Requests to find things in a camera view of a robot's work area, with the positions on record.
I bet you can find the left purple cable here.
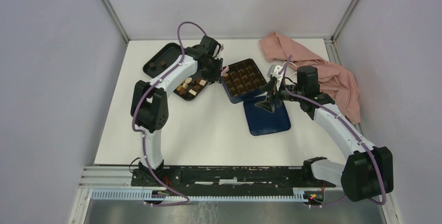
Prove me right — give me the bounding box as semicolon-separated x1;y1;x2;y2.
131;21;208;207

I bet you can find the purple cable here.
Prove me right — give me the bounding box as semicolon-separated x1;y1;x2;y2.
131;21;208;207
281;55;388;206

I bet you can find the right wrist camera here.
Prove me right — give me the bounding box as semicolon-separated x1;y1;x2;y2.
267;65;287;81

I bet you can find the black plastic tray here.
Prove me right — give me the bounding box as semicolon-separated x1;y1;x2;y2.
142;42;210;101

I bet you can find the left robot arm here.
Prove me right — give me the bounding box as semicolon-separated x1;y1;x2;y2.
131;36;223;186

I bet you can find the pink cloth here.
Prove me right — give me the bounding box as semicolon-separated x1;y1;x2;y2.
259;31;362;125

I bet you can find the blue chocolate box with insert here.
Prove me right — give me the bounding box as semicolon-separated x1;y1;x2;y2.
221;58;267;104

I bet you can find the blue box lid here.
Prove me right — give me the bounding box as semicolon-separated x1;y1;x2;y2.
243;96;291;136

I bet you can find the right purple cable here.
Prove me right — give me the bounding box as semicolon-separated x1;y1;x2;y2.
281;55;388;206

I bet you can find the white slotted cable duct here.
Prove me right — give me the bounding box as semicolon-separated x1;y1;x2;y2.
90;189;308;203

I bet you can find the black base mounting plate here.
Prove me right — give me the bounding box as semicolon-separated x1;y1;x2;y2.
131;165;334;197

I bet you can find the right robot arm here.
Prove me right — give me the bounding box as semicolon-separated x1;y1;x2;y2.
255;65;394;205

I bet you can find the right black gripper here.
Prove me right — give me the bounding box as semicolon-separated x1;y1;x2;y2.
254;78;304;113

